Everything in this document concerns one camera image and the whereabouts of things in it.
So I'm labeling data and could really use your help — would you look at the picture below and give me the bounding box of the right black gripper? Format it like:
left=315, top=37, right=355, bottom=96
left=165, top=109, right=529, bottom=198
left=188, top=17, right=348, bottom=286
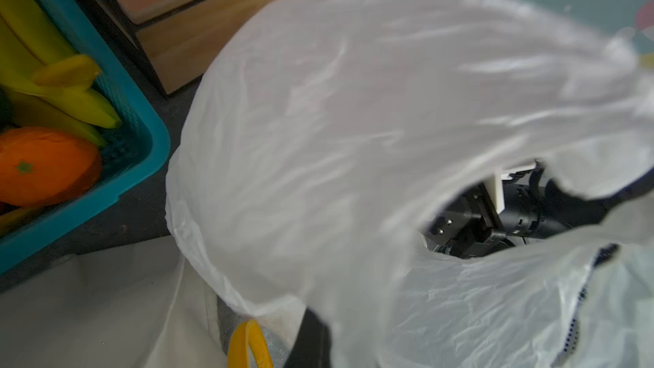
left=424, top=163, right=542, bottom=258

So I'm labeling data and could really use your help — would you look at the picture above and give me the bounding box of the white plastic grocery bag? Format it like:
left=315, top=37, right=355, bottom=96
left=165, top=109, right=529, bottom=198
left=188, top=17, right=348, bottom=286
left=166, top=0, right=653, bottom=367

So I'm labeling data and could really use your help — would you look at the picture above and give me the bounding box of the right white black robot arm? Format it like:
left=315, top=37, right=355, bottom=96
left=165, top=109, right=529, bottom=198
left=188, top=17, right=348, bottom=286
left=424, top=161, right=653, bottom=259

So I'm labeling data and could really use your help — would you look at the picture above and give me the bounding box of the teal plastic fruit basket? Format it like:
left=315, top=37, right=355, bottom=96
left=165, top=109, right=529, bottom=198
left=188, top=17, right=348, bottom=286
left=1, top=0, right=170, bottom=272

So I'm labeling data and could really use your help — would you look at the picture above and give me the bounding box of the orange fruit toy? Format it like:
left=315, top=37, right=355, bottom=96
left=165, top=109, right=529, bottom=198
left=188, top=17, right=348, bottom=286
left=1, top=127, right=102, bottom=207

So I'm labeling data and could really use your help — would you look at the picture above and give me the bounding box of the yellow banana toy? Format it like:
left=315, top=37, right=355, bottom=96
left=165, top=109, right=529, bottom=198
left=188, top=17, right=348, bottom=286
left=1, top=0, right=122, bottom=148

